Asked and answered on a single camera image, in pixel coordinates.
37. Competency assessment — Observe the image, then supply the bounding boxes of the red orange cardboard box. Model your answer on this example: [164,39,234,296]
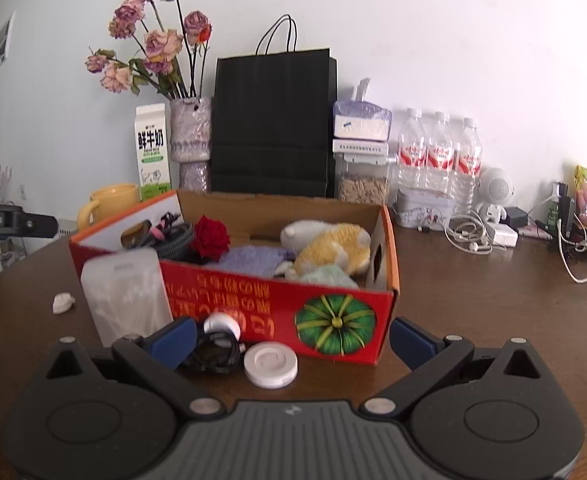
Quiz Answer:
[69,190,401,367]

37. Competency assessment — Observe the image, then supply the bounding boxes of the purple cloth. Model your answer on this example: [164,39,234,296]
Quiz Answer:
[216,245,294,276]

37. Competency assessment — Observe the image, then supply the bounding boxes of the yellow white plush hamster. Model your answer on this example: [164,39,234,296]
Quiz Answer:
[279,220,371,281]

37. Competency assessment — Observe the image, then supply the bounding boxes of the black cable with white puck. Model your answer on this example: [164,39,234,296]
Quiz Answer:
[180,311,247,375]

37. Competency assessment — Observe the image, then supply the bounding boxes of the floral print tin box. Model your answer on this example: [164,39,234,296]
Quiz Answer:
[392,187,457,231]

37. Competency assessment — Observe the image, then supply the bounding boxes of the dark cable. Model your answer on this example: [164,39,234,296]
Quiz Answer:
[148,222,197,263]

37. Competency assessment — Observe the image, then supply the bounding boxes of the white green milk carton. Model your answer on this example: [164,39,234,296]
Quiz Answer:
[134,103,172,201]

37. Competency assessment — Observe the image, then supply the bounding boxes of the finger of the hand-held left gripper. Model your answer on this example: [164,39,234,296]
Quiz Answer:
[23,211,59,239]

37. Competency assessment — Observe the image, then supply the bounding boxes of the red rose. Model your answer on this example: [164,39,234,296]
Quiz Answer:
[190,215,231,263]

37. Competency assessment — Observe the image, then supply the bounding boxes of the clear water bottle red label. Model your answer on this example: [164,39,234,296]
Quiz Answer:
[426,111,455,196]
[397,107,428,193]
[452,117,483,216]

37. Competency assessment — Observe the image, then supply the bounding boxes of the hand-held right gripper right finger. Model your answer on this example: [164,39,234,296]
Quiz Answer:
[361,316,544,420]

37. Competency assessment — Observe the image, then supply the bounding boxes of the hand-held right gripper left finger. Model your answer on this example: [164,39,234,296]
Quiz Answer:
[43,316,228,420]

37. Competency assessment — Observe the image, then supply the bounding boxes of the clear seed container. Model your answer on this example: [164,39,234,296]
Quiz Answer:
[334,152,398,206]

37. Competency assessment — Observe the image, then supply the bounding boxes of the dried pink rose bouquet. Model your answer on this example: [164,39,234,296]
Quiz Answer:
[85,0,213,101]

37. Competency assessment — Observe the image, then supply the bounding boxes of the wall paper sheet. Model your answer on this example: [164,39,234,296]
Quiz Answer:
[0,11,15,75]

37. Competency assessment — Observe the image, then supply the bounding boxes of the translucent cotton swab pouch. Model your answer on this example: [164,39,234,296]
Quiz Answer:
[80,249,173,348]

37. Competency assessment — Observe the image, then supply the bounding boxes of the black power adapter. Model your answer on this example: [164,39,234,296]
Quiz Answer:
[503,206,529,228]

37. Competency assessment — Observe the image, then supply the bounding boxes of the black paper bag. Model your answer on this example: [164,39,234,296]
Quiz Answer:
[209,14,338,198]

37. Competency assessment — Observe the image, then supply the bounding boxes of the purple glitter vase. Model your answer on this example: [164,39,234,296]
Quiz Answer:
[169,97,213,193]

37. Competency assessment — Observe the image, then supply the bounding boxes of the small green bottle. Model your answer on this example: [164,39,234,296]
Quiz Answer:
[548,183,567,226]

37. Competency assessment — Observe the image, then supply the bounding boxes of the pink black cord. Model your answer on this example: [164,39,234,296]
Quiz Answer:
[146,211,183,241]

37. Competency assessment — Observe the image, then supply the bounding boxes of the white round case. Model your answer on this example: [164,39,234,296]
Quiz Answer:
[243,341,299,389]

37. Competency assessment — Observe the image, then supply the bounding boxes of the yellow mug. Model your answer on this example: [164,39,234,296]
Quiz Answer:
[77,183,141,233]

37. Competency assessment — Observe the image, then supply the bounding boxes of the white flat box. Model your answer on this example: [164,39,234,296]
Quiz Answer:
[332,138,390,157]

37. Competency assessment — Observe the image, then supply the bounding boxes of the black slim device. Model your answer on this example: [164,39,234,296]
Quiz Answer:
[558,195,577,241]

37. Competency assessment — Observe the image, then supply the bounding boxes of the white robot-shaped speaker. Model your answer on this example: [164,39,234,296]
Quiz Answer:
[473,166,515,223]

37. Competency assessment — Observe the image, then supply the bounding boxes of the white wired earphones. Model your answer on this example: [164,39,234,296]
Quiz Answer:
[444,211,508,254]

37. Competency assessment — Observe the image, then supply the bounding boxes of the pale green cloth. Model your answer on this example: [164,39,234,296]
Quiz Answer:
[286,265,359,289]

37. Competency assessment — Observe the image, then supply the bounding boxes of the purple tissue pack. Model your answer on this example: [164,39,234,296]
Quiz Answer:
[332,78,393,142]

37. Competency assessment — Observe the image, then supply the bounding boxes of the white power adapter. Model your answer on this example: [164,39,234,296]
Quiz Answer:
[488,222,519,248]

